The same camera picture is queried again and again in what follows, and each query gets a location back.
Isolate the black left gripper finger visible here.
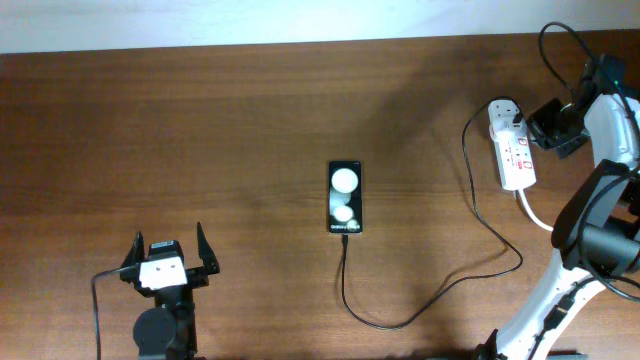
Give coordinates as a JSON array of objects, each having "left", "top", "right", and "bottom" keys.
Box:
[
  {"left": 121, "top": 231, "right": 145, "bottom": 269},
  {"left": 196, "top": 222, "right": 220, "bottom": 274}
]

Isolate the black usb charging cable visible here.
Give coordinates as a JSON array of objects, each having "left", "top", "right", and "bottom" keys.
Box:
[{"left": 341, "top": 94, "right": 525, "bottom": 331}]

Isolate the black samsung galaxy phone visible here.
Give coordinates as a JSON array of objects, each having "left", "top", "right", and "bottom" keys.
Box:
[{"left": 327, "top": 160, "right": 364, "bottom": 234}]

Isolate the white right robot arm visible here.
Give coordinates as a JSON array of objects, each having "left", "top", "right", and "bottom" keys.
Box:
[{"left": 474, "top": 54, "right": 639, "bottom": 359}]

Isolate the white usb charger adapter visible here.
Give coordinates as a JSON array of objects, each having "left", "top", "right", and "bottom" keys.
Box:
[{"left": 489, "top": 110, "right": 527, "bottom": 142}]

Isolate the white power strip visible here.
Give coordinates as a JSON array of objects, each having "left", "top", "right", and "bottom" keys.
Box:
[{"left": 488, "top": 99, "right": 536, "bottom": 191}]

